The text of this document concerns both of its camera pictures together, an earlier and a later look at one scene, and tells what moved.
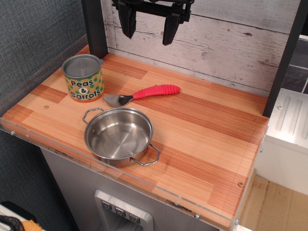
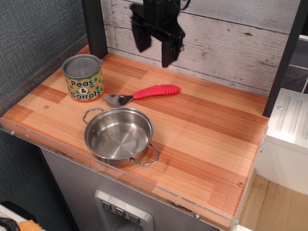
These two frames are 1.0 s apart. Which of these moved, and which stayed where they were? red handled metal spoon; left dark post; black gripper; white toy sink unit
Moved: black gripper
Stayed: red handled metal spoon; left dark post; white toy sink unit
